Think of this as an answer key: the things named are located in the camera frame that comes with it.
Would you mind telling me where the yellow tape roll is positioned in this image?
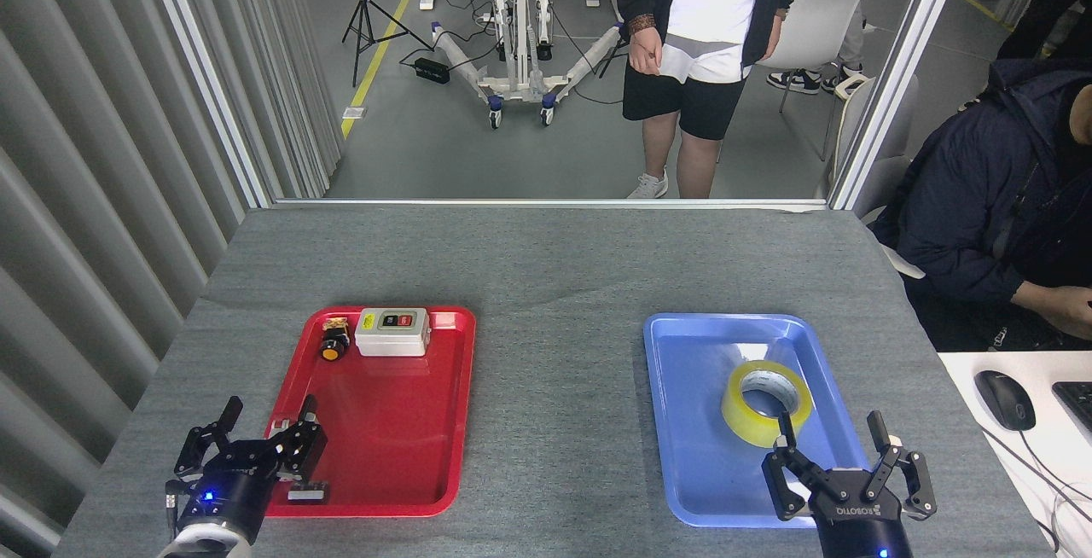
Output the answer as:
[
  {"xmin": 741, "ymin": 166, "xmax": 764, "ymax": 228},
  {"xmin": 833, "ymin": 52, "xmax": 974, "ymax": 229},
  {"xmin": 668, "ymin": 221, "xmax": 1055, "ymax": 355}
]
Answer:
[{"xmin": 721, "ymin": 360, "xmax": 814, "ymax": 450}]

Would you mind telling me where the grey office chair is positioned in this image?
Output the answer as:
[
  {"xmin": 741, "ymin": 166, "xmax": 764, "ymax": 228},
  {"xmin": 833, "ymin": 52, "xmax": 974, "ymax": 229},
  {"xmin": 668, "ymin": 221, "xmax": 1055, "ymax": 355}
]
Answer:
[{"xmin": 832, "ymin": 73, "xmax": 931, "ymax": 282}]

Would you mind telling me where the black computer mouse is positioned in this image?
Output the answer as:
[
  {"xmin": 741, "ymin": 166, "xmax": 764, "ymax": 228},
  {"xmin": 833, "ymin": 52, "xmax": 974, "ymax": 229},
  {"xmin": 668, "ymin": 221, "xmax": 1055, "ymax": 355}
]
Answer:
[{"xmin": 974, "ymin": 369, "xmax": 1037, "ymax": 433}]

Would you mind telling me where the silver frame rail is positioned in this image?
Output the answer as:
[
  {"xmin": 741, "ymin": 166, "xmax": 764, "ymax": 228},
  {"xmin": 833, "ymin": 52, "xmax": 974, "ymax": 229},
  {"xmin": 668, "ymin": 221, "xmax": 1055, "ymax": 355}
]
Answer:
[{"xmin": 271, "ymin": 197, "xmax": 830, "ymax": 212}]

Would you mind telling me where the yellow push button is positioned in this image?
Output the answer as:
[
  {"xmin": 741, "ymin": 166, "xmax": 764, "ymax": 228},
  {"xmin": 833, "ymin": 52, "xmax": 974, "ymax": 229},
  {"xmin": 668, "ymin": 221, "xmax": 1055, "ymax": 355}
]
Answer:
[{"xmin": 319, "ymin": 317, "xmax": 352, "ymax": 363}]

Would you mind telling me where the person's right hand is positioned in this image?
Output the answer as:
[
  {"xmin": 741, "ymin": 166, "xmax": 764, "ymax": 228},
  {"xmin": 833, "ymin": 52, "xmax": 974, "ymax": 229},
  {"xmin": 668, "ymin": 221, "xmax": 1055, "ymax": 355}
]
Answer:
[
  {"xmin": 629, "ymin": 25, "xmax": 664, "ymax": 77},
  {"xmin": 1037, "ymin": 285, "xmax": 1092, "ymax": 339}
]

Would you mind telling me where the white push-button switch box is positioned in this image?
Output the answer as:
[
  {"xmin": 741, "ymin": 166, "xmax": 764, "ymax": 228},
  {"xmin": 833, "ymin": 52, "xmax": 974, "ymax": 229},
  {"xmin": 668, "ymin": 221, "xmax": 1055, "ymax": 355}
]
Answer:
[{"xmin": 354, "ymin": 308, "xmax": 432, "ymax": 358}]

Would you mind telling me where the black keyboard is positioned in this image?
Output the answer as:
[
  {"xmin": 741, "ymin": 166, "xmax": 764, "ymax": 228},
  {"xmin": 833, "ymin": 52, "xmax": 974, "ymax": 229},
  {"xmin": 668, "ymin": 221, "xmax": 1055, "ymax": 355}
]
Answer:
[{"xmin": 1051, "ymin": 381, "xmax": 1092, "ymax": 444}]

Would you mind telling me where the grey pleated curtain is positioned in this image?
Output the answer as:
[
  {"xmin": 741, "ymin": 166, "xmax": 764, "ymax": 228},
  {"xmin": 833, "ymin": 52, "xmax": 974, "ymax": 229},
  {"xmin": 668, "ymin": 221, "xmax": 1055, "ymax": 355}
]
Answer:
[{"xmin": 0, "ymin": 0, "xmax": 346, "ymax": 558}]

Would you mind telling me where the white stand on wheels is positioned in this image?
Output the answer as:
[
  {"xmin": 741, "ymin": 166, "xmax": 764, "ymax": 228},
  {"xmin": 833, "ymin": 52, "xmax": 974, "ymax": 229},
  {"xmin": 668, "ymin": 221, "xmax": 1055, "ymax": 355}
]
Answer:
[{"xmin": 431, "ymin": 0, "xmax": 628, "ymax": 128}]

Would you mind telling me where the white desk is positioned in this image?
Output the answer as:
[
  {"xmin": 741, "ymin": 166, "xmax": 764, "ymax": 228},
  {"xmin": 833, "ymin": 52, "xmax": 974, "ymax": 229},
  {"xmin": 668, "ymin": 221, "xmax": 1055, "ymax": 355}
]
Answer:
[{"xmin": 937, "ymin": 351, "xmax": 1092, "ymax": 558}]

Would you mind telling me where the silver frame post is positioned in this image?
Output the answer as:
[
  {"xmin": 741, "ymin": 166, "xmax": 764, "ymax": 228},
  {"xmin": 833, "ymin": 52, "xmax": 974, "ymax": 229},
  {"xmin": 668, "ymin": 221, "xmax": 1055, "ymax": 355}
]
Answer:
[
  {"xmin": 826, "ymin": 0, "xmax": 973, "ymax": 211},
  {"xmin": 139, "ymin": 0, "xmax": 276, "ymax": 209}
]

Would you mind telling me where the white circuit breaker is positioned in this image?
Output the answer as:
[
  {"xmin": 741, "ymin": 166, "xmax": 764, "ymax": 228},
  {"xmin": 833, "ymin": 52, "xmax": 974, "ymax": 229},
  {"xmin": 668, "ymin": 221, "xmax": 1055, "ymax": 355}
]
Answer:
[{"xmin": 267, "ymin": 413, "xmax": 318, "ymax": 484}]

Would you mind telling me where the black tripod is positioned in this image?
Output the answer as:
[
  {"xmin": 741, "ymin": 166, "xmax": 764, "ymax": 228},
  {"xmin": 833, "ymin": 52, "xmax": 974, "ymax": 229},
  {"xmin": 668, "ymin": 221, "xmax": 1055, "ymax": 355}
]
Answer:
[{"xmin": 341, "ymin": 0, "xmax": 432, "ymax": 88}]

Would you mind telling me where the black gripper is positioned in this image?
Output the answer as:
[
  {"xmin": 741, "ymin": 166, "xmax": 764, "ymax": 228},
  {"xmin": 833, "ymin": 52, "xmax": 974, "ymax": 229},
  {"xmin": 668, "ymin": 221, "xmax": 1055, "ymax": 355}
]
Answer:
[
  {"xmin": 761, "ymin": 410, "xmax": 938, "ymax": 558},
  {"xmin": 174, "ymin": 394, "xmax": 329, "ymax": 535}
]

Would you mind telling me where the red plastic tray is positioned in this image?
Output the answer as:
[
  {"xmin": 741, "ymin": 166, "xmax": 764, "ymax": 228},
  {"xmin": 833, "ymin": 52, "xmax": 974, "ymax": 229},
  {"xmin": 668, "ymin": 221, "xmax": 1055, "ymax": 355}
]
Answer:
[{"xmin": 243, "ymin": 306, "xmax": 477, "ymax": 518}]

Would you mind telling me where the person in dark jacket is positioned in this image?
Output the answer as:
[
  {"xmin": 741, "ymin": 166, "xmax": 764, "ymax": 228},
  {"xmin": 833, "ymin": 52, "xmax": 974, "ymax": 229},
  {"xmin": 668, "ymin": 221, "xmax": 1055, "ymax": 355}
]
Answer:
[{"xmin": 870, "ymin": 59, "xmax": 1092, "ymax": 352}]

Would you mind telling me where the white plastic chair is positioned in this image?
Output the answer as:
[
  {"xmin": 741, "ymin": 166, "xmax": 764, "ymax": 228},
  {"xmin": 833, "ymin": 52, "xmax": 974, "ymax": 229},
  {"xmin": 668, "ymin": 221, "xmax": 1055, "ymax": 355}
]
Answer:
[{"xmin": 755, "ymin": 0, "xmax": 863, "ymax": 162}]

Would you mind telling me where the blue plastic tray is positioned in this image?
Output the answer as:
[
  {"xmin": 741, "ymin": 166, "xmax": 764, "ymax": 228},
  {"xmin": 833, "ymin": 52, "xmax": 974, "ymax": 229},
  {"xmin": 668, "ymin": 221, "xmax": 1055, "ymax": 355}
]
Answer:
[{"xmin": 642, "ymin": 312, "xmax": 884, "ymax": 529}]

